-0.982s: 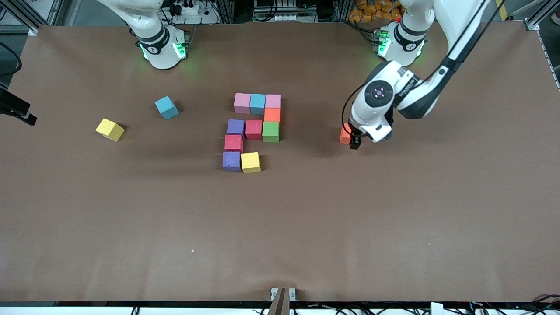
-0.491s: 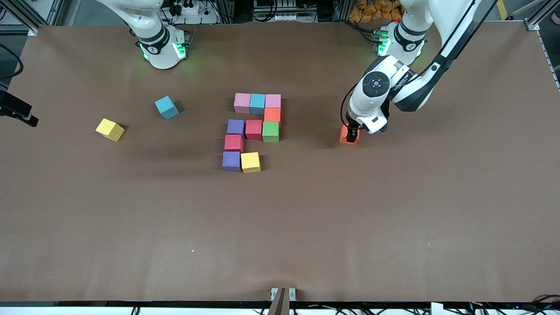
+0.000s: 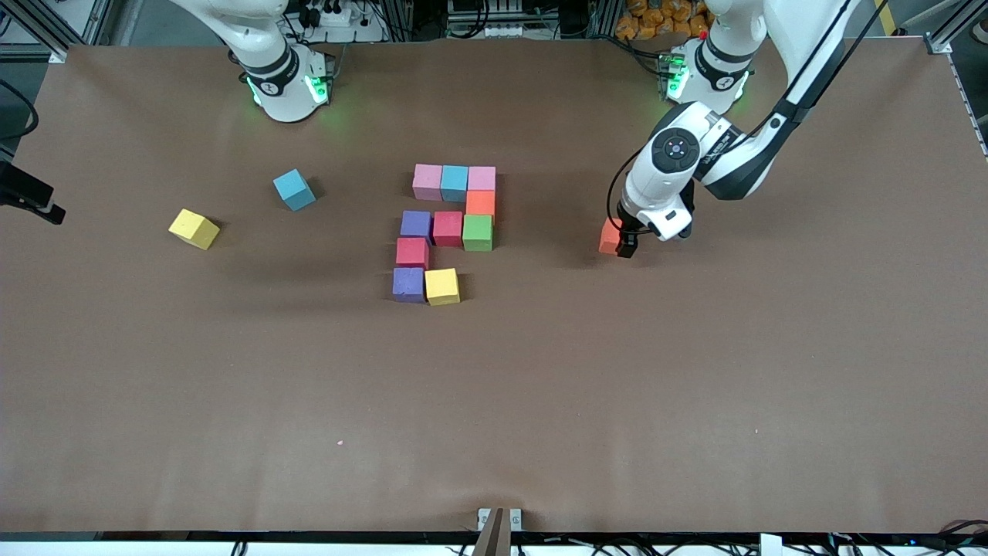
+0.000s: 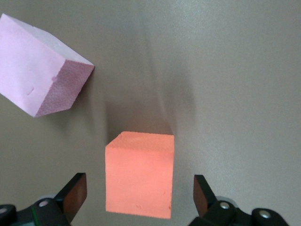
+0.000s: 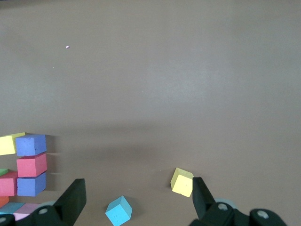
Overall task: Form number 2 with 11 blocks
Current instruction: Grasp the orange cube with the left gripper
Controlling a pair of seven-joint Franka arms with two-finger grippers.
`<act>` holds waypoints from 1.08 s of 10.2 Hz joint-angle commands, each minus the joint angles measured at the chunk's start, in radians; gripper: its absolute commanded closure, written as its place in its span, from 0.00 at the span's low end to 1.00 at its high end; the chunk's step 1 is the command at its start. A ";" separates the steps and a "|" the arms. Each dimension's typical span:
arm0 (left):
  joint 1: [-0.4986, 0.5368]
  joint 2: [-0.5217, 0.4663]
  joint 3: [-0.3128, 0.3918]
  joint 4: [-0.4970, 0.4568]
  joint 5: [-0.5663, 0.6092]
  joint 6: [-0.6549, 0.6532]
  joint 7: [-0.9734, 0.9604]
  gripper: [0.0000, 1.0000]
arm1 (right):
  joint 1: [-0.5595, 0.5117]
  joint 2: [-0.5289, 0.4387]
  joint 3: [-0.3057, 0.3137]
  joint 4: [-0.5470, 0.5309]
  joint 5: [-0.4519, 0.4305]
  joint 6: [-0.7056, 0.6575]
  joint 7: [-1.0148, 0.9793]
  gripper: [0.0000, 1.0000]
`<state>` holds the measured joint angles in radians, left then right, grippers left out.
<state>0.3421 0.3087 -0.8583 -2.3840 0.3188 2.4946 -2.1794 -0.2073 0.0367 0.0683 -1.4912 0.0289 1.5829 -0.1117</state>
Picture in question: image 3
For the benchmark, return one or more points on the purple foam cube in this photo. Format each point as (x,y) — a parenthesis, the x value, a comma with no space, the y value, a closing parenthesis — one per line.
(416,225)
(408,284)

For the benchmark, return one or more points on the white power strip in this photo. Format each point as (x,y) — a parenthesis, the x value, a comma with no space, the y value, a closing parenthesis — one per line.
(363,32)
(494,31)

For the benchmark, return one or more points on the light blue foam cube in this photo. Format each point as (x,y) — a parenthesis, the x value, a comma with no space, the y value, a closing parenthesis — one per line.
(295,189)
(455,184)

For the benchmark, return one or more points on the aluminium frame beam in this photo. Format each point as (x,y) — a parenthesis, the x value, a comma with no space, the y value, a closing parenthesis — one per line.
(38,31)
(953,27)

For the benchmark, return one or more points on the yellow foam cube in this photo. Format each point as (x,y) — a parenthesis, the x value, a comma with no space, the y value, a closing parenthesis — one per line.
(442,286)
(193,229)

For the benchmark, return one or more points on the aluminium frame post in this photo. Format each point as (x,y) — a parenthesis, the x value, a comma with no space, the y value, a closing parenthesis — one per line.
(397,19)
(600,17)

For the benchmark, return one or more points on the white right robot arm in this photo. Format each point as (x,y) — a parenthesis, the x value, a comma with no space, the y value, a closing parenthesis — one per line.
(282,100)

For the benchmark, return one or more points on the green foam cube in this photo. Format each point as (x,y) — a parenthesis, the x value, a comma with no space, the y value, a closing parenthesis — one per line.
(477,233)

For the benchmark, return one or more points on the metal bracket with brown bar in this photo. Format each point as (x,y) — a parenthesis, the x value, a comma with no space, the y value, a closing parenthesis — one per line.
(498,533)

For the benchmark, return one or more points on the light pink foam cube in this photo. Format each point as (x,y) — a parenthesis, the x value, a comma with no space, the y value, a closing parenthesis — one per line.
(482,178)
(427,182)

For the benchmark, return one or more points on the white table side rail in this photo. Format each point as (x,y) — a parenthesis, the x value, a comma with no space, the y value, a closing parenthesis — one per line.
(969,108)

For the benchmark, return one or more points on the orange foam cube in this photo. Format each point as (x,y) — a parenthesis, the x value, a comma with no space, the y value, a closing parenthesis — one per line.
(480,203)
(608,236)

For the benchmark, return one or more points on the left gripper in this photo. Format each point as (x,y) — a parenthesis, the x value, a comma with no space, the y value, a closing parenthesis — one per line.
(627,245)

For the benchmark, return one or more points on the white table edge rail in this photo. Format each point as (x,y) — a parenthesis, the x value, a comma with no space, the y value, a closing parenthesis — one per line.
(116,550)

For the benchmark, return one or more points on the brown table cover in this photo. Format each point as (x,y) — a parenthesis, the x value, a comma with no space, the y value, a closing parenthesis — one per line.
(463,425)

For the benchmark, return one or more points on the pile of orange balls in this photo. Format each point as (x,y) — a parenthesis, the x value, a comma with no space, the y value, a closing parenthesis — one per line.
(656,19)

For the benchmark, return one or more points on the red foam cube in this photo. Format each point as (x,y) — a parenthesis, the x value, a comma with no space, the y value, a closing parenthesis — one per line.
(412,253)
(448,229)

